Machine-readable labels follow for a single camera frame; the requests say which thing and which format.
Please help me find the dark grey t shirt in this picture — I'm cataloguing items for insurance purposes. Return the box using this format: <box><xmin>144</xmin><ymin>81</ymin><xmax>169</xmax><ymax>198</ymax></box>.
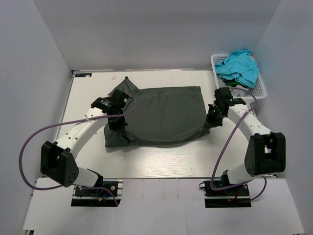
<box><xmin>104</xmin><ymin>78</ymin><xmax>210</xmax><ymax>148</ymax></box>

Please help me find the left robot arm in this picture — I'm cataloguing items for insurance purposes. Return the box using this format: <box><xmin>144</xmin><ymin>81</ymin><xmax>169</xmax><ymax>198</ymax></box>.
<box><xmin>40</xmin><ymin>93</ymin><xmax>132</xmax><ymax>189</ymax></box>

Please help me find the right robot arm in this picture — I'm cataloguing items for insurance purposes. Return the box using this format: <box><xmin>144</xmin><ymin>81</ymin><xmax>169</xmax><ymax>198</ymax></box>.
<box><xmin>206</xmin><ymin>98</ymin><xmax>286</xmax><ymax>191</ymax></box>

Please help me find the white grey garment in basket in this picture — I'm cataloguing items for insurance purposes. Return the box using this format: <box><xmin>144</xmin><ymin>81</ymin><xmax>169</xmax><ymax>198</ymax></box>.
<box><xmin>218</xmin><ymin>80</ymin><xmax>249</xmax><ymax>96</ymax></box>

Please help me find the green garment in basket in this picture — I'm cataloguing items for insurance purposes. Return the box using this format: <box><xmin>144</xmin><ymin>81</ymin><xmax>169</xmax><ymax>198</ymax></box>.
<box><xmin>224</xmin><ymin>80</ymin><xmax>241</xmax><ymax>87</ymax></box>

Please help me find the white plastic basket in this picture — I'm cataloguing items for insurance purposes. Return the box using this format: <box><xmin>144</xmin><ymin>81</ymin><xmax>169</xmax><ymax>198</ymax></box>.
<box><xmin>211</xmin><ymin>49</ymin><xmax>267</xmax><ymax>102</ymax></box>

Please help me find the turquoise t shirt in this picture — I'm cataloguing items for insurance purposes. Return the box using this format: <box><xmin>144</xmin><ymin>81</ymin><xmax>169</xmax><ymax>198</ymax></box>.
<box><xmin>214</xmin><ymin>49</ymin><xmax>259</xmax><ymax>89</ymax></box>

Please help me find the dark label sticker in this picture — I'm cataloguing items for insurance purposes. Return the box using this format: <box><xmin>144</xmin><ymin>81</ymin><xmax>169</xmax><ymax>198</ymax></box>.
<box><xmin>74</xmin><ymin>73</ymin><xmax>92</xmax><ymax>77</ymax></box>

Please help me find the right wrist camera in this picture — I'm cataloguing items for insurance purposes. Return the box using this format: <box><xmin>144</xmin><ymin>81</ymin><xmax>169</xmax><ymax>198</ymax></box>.
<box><xmin>214</xmin><ymin>87</ymin><xmax>233</xmax><ymax>105</ymax></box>

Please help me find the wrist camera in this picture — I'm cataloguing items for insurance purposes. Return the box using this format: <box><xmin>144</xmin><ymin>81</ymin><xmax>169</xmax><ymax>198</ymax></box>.
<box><xmin>214</xmin><ymin>87</ymin><xmax>233</xmax><ymax>105</ymax></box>
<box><xmin>111</xmin><ymin>90</ymin><xmax>130</xmax><ymax>107</ymax></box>

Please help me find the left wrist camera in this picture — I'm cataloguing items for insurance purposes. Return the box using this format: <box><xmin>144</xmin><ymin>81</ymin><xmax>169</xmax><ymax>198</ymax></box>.
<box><xmin>111</xmin><ymin>90</ymin><xmax>130</xmax><ymax>107</ymax></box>

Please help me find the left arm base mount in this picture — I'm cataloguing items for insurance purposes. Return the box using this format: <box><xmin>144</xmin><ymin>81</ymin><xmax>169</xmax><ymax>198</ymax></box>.
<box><xmin>71</xmin><ymin>179</ymin><xmax>123</xmax><ymax>208</ymax></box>

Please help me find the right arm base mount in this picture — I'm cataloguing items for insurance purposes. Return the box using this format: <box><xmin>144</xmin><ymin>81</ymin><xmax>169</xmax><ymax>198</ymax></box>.
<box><xmin>199</xmin><ymin>180</ymin><xmax>251</xmax><ymax>209</ymax></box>

